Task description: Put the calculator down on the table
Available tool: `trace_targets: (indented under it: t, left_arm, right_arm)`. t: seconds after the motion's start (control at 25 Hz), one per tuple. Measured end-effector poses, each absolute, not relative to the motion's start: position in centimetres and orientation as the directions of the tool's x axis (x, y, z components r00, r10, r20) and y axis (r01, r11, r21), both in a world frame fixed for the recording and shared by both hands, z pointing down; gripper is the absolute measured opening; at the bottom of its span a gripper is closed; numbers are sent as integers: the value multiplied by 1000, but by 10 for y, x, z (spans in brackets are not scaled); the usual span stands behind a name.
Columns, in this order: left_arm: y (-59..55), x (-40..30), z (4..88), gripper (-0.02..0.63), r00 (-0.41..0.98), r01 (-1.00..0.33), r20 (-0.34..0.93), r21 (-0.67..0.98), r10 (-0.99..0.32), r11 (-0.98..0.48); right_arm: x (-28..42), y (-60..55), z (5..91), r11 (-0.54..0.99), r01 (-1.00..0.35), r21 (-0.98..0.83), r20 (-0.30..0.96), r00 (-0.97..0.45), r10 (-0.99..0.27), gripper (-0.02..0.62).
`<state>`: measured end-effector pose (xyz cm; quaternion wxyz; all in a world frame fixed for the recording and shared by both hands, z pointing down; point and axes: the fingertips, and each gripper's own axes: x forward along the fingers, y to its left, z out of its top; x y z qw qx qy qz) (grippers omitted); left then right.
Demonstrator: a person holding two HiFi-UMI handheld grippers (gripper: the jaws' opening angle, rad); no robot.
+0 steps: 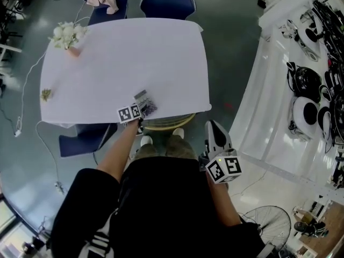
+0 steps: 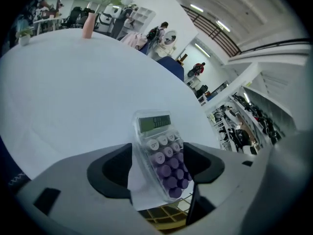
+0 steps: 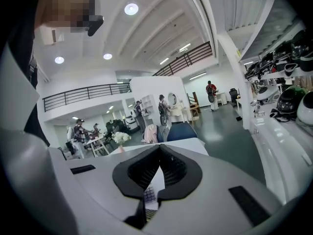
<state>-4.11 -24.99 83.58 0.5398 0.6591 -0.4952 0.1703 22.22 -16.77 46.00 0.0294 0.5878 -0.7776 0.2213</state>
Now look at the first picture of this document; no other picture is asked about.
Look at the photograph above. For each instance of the person's white left shoe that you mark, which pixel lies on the person's white left shoe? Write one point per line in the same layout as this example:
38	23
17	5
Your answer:
146	140

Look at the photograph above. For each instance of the small dried plant sprig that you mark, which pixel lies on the small dried plant sprig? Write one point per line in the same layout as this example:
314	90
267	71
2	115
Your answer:
45	95

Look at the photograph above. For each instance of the person's white shoe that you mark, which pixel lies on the person's white shoe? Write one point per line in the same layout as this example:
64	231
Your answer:
178	132
146	140

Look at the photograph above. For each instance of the white power strip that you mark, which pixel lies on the white power strip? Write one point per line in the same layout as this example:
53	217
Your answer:
59	187
17	133

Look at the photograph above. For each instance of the white covered side table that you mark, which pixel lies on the white covered side table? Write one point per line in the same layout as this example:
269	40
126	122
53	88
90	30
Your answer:
263	103

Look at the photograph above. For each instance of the table with white tablecloth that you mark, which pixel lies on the table with white tablecloth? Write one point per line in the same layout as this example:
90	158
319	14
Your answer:
129	68

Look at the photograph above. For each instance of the white flower bouquet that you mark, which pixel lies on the white flower bouquet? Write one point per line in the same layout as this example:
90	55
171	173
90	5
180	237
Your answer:
67	35

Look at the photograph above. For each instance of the pink vase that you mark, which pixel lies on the pink vase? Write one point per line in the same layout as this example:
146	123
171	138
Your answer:
73	52

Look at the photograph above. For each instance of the person's left forearm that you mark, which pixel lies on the person's left forearm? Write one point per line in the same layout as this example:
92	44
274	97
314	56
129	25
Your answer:
118	152

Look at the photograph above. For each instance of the white and black headset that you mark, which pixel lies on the white and black headset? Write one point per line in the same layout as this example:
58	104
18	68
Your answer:
305	114

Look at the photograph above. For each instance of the black helmet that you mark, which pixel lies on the black helmet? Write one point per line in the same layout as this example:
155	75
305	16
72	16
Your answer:
307	81

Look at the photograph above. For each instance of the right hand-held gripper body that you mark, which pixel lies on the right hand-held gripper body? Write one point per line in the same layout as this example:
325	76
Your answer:
224	169

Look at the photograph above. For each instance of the person's olive trousers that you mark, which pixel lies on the person's olive trousers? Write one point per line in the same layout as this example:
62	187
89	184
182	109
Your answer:
180	148

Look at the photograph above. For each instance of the person's white right shoe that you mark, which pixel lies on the person's white right shoe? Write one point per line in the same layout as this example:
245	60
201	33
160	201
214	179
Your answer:
178	132

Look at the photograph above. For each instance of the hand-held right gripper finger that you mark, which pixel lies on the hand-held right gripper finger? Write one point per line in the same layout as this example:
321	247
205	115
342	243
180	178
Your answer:
221	134
209	138

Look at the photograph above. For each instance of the person's right forearm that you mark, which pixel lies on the person's right forearm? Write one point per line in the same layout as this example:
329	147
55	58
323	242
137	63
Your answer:
224	206

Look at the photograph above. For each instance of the black standing fan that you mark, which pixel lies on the black standing fan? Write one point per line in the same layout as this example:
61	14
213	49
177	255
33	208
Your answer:
268	227

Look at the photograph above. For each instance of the person's black shirt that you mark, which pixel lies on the person's black shirt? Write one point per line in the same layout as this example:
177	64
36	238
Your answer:
166	211

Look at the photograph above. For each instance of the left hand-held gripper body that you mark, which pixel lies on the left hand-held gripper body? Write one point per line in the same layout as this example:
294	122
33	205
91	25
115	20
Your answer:
129	113

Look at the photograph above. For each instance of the blue chair with grey trim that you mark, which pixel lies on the blue chair with grey trim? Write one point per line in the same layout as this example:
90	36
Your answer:
83	141

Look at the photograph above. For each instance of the blue chair with pink garment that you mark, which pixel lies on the blue chair with pink garment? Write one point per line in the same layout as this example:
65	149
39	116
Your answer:
121	7

